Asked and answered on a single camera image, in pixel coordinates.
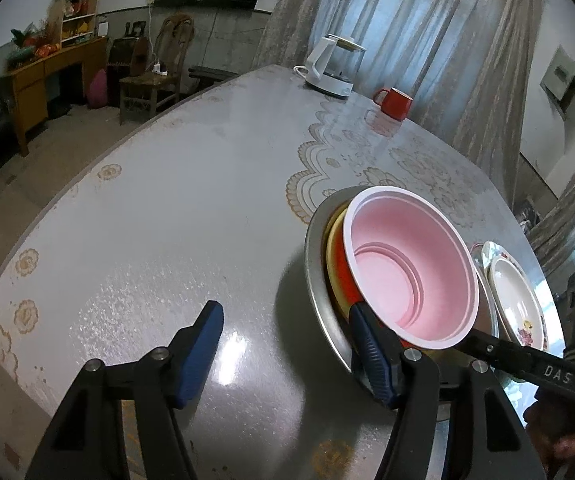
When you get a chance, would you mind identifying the white electric kettle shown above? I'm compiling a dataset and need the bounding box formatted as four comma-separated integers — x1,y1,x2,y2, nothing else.
294,34,368,99

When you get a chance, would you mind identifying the wooden desk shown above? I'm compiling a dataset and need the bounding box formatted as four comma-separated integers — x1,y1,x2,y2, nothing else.
4,35,110,157

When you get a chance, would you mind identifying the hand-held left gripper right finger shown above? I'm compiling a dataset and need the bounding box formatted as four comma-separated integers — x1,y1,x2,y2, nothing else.
348,301,548,480

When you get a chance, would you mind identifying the person's right hand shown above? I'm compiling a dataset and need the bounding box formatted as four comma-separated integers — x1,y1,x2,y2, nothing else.
523,400,575,478

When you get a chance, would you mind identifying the black bench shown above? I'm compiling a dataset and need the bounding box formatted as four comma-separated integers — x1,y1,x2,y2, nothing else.
187,66,240,92

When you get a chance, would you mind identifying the grey wall electrical panel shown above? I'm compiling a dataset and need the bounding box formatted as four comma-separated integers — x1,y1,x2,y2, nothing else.
540,45,575,120

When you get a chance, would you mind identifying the red mug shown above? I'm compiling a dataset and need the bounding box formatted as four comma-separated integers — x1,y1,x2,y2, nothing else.
373,87,414,122

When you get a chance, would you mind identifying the beige sheer window curtain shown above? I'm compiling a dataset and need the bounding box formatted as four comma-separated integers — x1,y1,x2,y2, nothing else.
252,0,548,171

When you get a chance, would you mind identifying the beige side curtain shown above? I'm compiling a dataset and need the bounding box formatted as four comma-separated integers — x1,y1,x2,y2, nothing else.
527,125,575,281

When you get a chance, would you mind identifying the carved wooden chair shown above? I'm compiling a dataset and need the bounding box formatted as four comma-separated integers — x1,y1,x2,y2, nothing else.
118,14,195,126

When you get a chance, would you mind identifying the red plastic bowl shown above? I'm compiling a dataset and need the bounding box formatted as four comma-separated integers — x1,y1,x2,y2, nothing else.
335,186,481,356

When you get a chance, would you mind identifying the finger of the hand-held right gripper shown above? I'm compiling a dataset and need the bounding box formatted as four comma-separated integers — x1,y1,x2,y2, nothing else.
460,329,575,403

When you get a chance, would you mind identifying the white oval floral dish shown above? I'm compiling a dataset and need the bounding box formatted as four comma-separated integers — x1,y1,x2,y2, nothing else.
487,255,551,357

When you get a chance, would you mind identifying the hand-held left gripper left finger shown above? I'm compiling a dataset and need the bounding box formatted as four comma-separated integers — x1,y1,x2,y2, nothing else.
26,300,225,480

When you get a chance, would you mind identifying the decorative fruit arrangement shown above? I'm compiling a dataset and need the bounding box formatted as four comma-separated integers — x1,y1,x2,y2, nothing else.
7,25,63,62

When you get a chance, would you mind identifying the white plate red print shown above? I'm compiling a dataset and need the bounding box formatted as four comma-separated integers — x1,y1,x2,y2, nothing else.
478,241,551,386

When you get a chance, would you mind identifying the yellow bowl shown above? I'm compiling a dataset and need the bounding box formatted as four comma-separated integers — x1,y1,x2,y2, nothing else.
326,210,364,322

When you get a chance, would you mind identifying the stainless steel bowl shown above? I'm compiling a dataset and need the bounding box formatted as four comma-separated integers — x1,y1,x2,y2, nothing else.
303,187,499,406

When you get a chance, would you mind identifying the wooden desktop shelf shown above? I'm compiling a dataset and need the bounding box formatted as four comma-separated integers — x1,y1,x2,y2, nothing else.
60,0,99,46

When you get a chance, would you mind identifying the pink bag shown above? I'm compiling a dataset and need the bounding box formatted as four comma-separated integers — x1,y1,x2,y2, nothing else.
87,67,109,109

